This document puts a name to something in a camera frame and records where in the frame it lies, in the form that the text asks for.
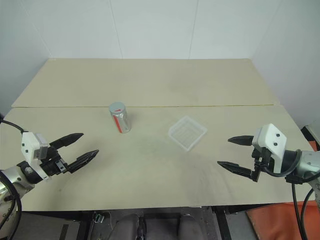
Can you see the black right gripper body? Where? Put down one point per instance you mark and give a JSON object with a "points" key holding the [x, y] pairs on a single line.
{"points": [[261, 157]]}

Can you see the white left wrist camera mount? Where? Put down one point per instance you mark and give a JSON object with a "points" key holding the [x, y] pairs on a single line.
{"points": [[28, 145]]}

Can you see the silver red can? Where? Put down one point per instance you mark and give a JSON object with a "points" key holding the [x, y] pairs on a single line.
{"points": [[123, 123]]}

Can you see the small green metal device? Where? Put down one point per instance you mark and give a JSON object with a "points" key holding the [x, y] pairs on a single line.
{"points": [[99, 218]]}

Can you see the black metal table frame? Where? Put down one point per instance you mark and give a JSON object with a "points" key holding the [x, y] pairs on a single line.
{"points": [[222, 225]]}

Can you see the dark grey rounded shape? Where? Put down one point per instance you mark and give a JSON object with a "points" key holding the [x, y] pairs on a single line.
{"points": [[190, 227]]}

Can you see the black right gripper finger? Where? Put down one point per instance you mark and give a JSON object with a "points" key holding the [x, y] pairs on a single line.
{"points": [[243, 140], [240, 170]]}

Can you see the orange fabric sheet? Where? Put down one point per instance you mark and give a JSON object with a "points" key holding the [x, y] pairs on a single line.
{"points": [[275, 220]]}

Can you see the grey can lid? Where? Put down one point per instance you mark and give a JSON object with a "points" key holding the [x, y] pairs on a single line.
{"points": [[116, 108]]}

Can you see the white box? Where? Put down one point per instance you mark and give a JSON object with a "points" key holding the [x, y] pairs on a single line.
{"points": [[314, 130]]}

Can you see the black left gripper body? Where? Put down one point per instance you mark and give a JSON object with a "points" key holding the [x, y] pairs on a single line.
{"points": [[51, 165]]}

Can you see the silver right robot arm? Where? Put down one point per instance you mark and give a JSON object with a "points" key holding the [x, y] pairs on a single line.
{"points": [[308, 160]]}

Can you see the red object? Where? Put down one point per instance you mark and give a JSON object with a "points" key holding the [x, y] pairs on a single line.
{"points": [[315, 145]]}

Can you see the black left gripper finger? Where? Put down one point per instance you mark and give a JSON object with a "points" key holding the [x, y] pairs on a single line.
{"points": [[81, 160], [66, 141]]}

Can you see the clear plastic square tray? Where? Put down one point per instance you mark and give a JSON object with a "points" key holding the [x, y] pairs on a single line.
{"points": [[187, 132]]}

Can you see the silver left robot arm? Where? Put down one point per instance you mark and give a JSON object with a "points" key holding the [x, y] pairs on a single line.
{"points": [[12, 178]]}

